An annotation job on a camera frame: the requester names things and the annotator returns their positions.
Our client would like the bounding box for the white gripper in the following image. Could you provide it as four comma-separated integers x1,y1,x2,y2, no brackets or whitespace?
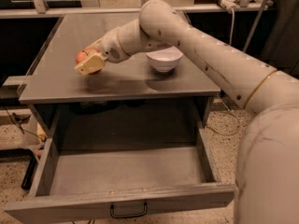
75,28,130,75

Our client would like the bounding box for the red apple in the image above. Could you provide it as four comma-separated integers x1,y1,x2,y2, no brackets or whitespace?
76,49,98,64

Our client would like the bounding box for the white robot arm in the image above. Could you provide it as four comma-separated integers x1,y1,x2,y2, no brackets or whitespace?
76,0,299,224

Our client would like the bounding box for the open grey top drawer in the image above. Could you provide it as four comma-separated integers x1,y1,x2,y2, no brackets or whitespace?
3,105,236,224

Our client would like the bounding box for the white ceramic bowl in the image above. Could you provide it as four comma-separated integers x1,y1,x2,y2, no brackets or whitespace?
146,47,183,73

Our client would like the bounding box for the metal diagonal rod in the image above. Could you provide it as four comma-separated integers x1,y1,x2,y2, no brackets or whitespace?
242,0,268,53

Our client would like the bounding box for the grey left side bracket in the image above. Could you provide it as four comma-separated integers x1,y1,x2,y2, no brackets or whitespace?
0,76,31,99

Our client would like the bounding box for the black cable on left floor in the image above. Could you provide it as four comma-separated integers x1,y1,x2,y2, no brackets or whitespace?
0,105,46,142

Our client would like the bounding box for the black drawer handle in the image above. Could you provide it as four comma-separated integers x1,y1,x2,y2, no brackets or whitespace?
110,203,148,219

